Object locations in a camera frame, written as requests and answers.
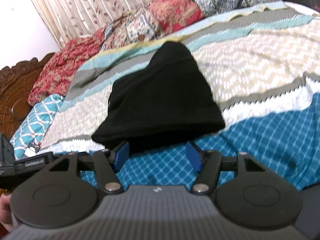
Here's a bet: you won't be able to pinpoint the person's left hand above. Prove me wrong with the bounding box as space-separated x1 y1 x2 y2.
0 194 13 232

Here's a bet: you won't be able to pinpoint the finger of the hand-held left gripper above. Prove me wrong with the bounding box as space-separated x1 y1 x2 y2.
14 151 54 172

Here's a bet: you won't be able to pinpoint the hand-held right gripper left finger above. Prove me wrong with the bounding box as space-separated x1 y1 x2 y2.
47 141 130 195

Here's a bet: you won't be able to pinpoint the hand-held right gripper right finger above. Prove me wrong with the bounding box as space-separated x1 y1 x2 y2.
186 141 270 195

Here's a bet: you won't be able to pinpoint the patterned bed sheet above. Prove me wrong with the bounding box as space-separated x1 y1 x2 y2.
40 1 320 193

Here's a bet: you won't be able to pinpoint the black pants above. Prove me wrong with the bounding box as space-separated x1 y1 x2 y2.
91 41 226 155

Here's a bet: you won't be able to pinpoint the leaf print curtain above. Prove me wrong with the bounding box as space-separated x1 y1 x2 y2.
24 0 198 49

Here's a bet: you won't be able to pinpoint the teal lattice pillow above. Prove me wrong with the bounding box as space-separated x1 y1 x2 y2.
10 94 66 161

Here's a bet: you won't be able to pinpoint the carved wooden headboard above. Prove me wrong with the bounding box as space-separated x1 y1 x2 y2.
0 52 56 140

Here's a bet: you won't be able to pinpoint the patchwork floral quilt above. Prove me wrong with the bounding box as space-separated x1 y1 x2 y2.
27 0 282 107

